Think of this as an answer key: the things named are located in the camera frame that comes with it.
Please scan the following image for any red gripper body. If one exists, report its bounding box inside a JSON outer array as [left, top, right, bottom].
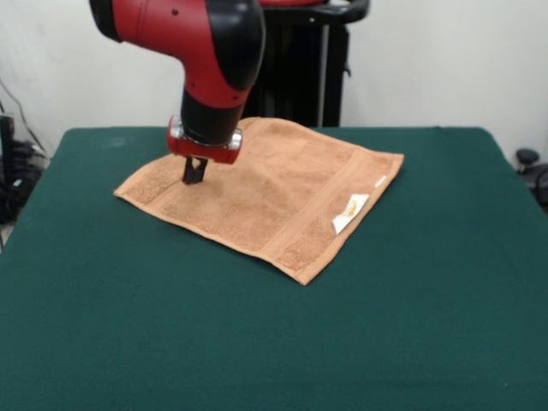
[[166, 114, 245, 166]]

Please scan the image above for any tan terry washcloth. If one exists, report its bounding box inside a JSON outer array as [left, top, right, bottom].
[[113, 116, 406, 287]]

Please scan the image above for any dark green table cloth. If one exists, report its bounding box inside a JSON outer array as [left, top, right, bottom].
[[0, 126, 548, 411]]

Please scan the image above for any black electrical equipment pile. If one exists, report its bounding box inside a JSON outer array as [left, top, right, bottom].
[[0, 113, 52, 226]]

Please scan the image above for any black office chair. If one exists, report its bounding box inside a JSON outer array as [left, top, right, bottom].
[[515, 147, 548, 215]]

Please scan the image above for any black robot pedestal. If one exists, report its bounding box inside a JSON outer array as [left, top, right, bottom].
[[239, 0, 372, 128]]

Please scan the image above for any grey wall cable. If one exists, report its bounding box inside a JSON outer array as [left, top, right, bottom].
[[0, 79, 48, 159]]

